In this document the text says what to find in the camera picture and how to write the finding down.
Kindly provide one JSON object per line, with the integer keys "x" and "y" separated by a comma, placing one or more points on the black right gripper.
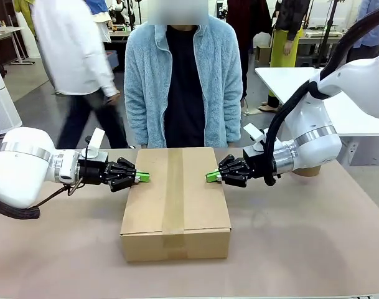
{"x": 254, "y": 165}

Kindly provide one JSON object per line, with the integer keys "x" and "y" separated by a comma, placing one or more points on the person in blue fleece jacket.
{"x": 142, "y": 93}

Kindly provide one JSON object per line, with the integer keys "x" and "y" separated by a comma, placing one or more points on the white humanoid robot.
{"x": 119, "y": 11}

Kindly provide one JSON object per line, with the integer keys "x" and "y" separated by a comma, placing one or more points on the mannequin in floral shirt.
{"x": 24, "y": 15}

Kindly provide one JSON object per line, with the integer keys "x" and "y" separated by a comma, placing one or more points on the person's left forearm blue sleeve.
{"x": 231, "y": 124}

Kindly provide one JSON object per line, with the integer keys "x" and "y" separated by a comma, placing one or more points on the mannequin in yellow apron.
{"x": 284, "y": 50}

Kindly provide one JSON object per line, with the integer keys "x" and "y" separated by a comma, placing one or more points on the black workbench with green items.
{"x": 120, "y": 37}

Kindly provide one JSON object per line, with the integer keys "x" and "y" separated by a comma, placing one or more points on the brown tape strip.
{"x": 173, "y": 202}

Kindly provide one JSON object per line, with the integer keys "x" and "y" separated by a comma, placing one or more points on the black tripod stand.
{"x": 327, "y": 31}

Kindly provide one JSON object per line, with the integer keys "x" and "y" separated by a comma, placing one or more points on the grey cluttered workbench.
{"x": 316, "y": 39}

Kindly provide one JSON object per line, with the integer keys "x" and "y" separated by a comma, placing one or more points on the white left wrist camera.
{"x": 96, "y": 140}

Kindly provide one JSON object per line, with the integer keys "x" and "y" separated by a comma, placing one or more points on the small cardboard box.
{"x": 264, "y": 56}

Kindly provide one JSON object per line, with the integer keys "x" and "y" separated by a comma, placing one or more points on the mannequin in blue white clothes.
{"x": 103, "y": 25}

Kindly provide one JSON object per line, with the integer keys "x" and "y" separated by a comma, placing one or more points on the white desk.
{"x": 5, "y": 31}

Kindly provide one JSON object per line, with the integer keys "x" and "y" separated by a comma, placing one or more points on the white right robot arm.
{"x": 313, "y": 124}

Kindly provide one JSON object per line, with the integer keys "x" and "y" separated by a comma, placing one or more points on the person's right forearm blue sleeve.
{"x": 136, "y": 124}

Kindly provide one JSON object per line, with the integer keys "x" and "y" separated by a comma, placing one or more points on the person in blue shirt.
{"x": 376, "y": 35}

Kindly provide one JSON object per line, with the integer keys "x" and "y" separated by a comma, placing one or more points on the brown packing tape roll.
{"x": 307, "y": 172}

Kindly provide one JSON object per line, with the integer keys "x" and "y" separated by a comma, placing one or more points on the mannequin in dark red clothes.
{"x": 251, "y": 15}

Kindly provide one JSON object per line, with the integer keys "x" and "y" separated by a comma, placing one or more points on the white cylindrical air purifier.
{"x": 2, "y": 106}

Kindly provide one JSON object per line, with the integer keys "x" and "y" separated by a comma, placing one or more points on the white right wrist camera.
{"x": 253, "y": 130}

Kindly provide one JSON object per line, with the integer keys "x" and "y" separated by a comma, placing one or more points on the white table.
{"x": 279, "y": 81}

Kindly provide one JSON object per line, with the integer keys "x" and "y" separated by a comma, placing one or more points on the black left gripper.
{"x": 94, "y": 172}

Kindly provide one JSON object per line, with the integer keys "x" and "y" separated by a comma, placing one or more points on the brown cardboard box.
{"x": 145, "y": 202}

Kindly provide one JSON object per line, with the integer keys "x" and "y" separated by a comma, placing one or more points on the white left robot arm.
{"x": 21, "y": 168}

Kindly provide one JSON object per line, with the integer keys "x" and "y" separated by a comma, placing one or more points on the person in white shirt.
{"x": 71, "y": 46}

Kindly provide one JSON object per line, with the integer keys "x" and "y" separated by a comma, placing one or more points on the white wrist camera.
{"x": 253, "y": 130}
{"x": 96, "y": 140}

